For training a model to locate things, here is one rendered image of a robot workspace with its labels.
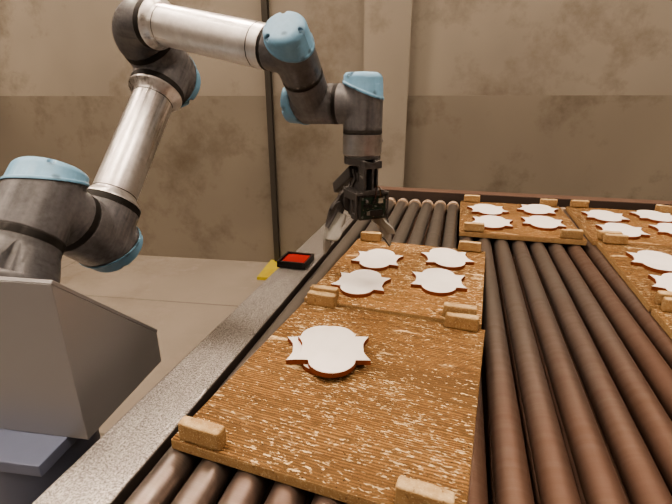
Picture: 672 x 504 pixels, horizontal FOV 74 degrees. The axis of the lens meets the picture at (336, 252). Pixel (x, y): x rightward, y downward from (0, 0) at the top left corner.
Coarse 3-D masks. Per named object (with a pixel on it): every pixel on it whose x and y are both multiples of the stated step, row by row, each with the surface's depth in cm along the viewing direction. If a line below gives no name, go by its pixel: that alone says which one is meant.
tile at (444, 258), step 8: (440, 248) 118; (448, 248) 117; (424, 256) 114; (432, 256) 112; (440, 256) 112; (448, 256) 112; (456, 256) 112; (464, 256) 112; (432, 264) 109; (440, 264) 107; (448, 264) 107; (456, 264) 107; (464, 264) 107; (472, 264) 109
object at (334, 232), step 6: (336, 216) 91; (342, 216) 90; (336, 222) 91; (342, 222) 89; (330, 228) 91; (336, 228) 90; (324, 234) 92; (330, 234) 91; (336, 234) 89; (324, 240) 92; (330, 240) 90; (336, 240) 88; (324, 246) 92; (330, 246) 92; (324, 252) 92
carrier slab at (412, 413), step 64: (320, 320) 83; (384, 320) 83; (256, 384) 65; (320, 384) 65; (384, 384) 65; (448, 384) 65; (192, 448) 54; (256, 448) 53; (320, 448) 53; (384, 448) 53; (448, 448) 53
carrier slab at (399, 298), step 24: (360, 240) 127; (336, 264) 109; (408, 264) 109; (480, 264) 109; (384, 288) 96; (408, 288) 96; (480, 288) 96; (384, 312) 87; (408, 312) 86; (432, 312) 86; (480, 312) 86
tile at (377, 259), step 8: (360, 256) 112; (368, 256) 112; (376, 256) 112; (384, 256) 112; (392, 256) 112; (400, 256) 112; (360, 264) 107; (368, 264) 107; (376, 264) 107; (384, 264) 107; (392, 264) 107
